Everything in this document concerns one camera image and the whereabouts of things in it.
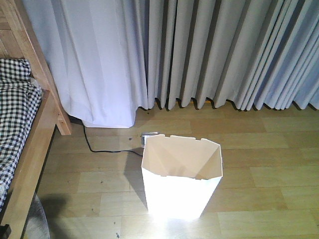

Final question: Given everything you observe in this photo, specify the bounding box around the light grey curtain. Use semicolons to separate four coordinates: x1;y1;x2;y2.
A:
23;0;319;128

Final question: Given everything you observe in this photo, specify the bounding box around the black power cord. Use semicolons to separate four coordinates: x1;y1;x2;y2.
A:
82;124;144;156

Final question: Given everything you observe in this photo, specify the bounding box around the grey round rug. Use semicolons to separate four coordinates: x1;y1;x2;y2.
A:
21;193;50;239

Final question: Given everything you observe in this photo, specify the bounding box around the silver floor outlet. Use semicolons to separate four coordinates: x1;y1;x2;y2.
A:
141;131;159;148

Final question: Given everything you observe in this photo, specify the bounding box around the black white checkered duvet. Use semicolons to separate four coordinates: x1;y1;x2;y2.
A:
0;58;42;208

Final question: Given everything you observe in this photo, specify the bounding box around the wooden bed frame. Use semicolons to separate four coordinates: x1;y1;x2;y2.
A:
0;0;71;239

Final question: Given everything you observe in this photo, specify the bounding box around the white trash bin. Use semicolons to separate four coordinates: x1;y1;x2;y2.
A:
141;134;223;220

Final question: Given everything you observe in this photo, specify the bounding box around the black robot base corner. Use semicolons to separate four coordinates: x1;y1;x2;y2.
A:
0;224;11;239

